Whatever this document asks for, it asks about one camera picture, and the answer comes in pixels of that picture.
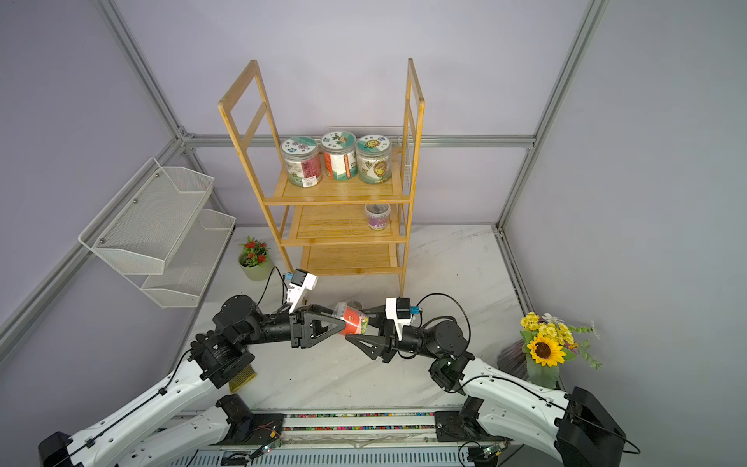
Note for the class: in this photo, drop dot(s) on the sunflower bouquet in vase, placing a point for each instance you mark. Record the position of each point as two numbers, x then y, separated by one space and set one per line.
546 343

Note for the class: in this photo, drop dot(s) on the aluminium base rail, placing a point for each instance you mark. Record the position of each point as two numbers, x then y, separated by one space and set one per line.
488 436

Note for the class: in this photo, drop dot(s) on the green-lid sunflower seed jar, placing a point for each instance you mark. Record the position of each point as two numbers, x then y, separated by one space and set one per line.
374 158

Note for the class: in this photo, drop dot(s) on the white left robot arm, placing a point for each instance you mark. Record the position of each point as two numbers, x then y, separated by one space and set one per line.
184 411

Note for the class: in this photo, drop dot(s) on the seed jar with floral lid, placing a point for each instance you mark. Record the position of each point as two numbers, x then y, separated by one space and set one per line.
301 159

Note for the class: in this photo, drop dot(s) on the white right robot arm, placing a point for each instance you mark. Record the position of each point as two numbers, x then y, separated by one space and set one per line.
573 428

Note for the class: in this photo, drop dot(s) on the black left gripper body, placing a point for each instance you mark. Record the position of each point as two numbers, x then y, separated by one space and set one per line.
295 329

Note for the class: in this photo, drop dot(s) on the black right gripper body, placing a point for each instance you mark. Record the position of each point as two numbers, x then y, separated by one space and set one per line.
396 344

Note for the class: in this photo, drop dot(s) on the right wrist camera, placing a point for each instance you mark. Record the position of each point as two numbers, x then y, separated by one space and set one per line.
400 312

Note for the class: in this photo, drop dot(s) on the white mesh wall basket rack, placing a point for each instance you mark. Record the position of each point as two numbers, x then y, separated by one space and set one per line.
160 234

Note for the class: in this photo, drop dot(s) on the bamboo three-tier shelf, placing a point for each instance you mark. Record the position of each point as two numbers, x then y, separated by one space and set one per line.
328 221

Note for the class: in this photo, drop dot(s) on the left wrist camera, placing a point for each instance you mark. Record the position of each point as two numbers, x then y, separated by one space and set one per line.
299 283

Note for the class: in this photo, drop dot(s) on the green pot with red flowers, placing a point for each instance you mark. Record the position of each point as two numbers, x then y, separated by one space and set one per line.
255 260

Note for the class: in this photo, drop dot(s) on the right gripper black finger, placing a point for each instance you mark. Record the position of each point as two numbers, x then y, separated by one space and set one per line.
376 316
371 346

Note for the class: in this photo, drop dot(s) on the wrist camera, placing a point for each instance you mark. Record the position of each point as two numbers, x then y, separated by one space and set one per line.
400 312
299 283

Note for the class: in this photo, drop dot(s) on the seed jar with red base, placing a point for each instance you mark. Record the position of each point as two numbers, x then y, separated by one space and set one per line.
338 150

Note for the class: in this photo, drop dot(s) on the black and yellow glove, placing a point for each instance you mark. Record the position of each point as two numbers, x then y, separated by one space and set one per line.
244 377

